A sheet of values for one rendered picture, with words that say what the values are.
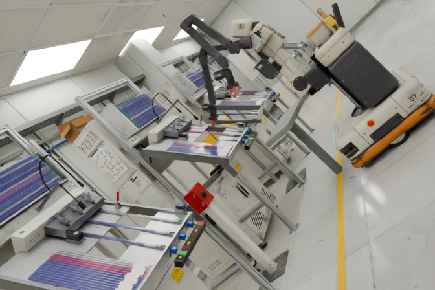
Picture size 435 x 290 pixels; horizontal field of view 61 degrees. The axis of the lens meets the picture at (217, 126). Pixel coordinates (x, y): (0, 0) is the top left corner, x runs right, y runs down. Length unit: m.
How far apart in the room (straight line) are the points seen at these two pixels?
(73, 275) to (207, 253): 1.62
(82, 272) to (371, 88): 1.96
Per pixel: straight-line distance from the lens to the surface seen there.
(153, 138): 3.15
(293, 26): 10.59
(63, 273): 1.88
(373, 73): 2.57
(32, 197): 2.28
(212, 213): 2.52
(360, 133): 2.61
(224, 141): 3.10
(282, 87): 7.68
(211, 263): 3.32
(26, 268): 2.01
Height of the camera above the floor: 0.98
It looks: 1 degrees down
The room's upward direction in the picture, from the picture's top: 46 degrees counter-clockwise
